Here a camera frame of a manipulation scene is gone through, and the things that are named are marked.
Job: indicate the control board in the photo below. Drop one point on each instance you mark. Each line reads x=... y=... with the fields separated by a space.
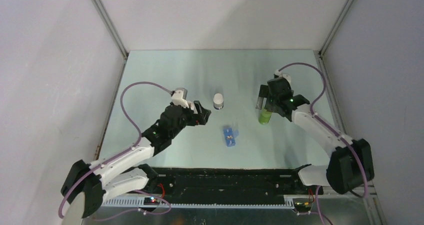
x=151 y=201
x=302 y=204

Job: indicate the white pill bottle blue label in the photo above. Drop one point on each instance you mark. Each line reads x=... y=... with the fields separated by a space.
x=218 y=101

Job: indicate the right aluminium frame post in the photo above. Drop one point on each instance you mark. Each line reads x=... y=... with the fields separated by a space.
x=335 y=27

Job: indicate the left aluminium frame post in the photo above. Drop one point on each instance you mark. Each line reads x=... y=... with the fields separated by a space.
x=110 y=27

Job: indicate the right control board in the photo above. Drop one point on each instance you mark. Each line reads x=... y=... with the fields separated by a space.
x=302 y=204

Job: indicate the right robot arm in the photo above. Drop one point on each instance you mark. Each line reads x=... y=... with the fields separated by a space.
x=350 y=161

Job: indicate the aluminium frame post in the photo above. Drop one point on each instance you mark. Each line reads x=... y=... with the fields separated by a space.
x=110 y=27
x=335 y=27

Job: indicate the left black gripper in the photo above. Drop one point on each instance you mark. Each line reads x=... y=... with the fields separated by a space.
x=196 y=118

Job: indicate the blue pill organizer box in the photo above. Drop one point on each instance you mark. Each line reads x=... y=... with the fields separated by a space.
x=230 y=134

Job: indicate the left control board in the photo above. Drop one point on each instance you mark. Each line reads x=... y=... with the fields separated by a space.
x=151 y=201

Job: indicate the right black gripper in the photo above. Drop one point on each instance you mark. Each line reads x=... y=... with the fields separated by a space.
x=264 y=92

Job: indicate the green pill bottle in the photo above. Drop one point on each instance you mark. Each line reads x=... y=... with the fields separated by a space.
x=264 y=117

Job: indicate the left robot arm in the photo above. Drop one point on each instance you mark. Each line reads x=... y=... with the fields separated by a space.
x=89 y=185

